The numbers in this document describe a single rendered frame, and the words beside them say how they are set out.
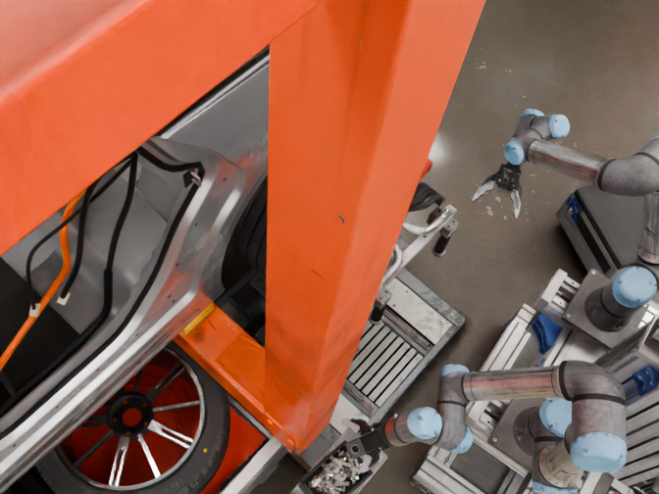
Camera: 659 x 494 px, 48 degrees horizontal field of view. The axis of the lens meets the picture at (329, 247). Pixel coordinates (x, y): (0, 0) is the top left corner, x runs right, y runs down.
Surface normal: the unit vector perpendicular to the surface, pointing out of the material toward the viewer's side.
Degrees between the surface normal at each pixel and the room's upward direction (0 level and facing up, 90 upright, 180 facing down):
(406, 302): 0
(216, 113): 78
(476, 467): 0
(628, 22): 0
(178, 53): 90
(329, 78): 90
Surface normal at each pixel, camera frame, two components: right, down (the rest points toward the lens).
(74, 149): 0.74, 0.63
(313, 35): -0.66, 0.65
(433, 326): 0.08, -0.43
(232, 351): -0.37, -0.72
